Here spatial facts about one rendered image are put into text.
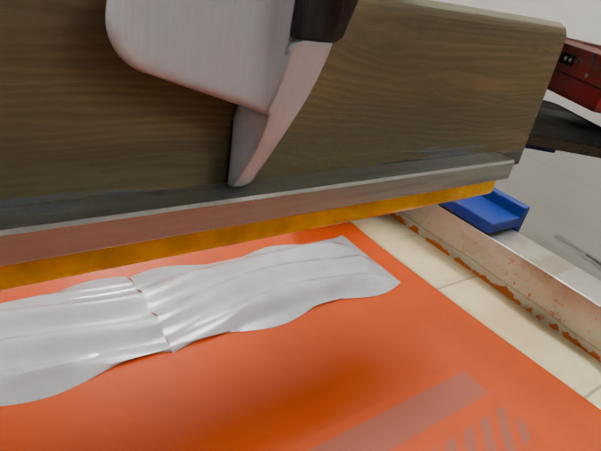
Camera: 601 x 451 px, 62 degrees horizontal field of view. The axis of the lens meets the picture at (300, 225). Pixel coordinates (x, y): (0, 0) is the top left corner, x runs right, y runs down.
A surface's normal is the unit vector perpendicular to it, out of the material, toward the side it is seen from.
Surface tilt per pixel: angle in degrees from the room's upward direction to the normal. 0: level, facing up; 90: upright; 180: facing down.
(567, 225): 90
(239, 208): 87
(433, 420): 0
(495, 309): 0
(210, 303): 32
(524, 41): 87
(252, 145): 90
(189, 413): 0
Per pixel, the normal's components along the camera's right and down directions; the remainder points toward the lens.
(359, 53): 0.58, 0.45
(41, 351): 0.40, -0.45
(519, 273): -0.80, 0.13
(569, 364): 0.21, -0.86
